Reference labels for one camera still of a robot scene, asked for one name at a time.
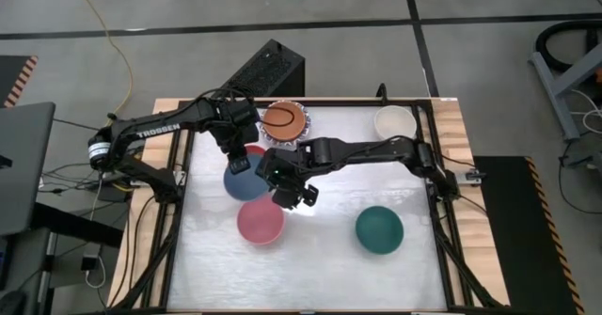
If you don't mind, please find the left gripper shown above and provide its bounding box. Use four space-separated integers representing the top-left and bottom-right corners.
209 97 261 175

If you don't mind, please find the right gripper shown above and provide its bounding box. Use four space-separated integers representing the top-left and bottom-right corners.
256 140 321 211

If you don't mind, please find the red bowl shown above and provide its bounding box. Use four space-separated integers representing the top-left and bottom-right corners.
244 144 268 160

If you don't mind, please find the pink bowl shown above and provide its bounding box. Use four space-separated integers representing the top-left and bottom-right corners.
236 196 286 247

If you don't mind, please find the orange bowl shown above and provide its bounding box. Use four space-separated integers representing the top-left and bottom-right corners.
261 101 308 143

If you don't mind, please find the blue patterned paper bowl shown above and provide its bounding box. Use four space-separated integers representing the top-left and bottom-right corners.
260 99 313 146

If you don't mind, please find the teal green bowl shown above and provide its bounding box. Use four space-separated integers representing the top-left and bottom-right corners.
355 205 405 255

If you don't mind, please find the cream white bowl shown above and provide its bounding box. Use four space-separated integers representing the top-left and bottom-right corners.
373 104 419 142

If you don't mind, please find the black computer tower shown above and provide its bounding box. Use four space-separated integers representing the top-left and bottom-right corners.
211 39 307 99

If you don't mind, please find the silver metal clamp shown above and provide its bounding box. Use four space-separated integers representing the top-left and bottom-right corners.
463 167 489 185

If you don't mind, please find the black desk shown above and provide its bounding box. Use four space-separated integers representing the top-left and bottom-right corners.
0 201 126 315

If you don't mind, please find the black hazard striped mat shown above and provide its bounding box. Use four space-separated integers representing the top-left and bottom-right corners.
0 54 40 109
473 154 587 315

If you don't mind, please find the grey flat panel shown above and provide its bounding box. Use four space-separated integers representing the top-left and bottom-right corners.
0 101 57 237

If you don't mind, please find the grey metal stand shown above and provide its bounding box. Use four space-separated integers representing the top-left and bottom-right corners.
529 41 602 141

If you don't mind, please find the black aluminium table frame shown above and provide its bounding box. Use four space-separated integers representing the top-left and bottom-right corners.
108 97 507 315

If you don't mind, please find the yellow cable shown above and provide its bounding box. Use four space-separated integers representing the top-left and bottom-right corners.
67 0 135 159

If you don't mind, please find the black hose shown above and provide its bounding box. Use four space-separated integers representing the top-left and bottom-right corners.
534 20 602 74

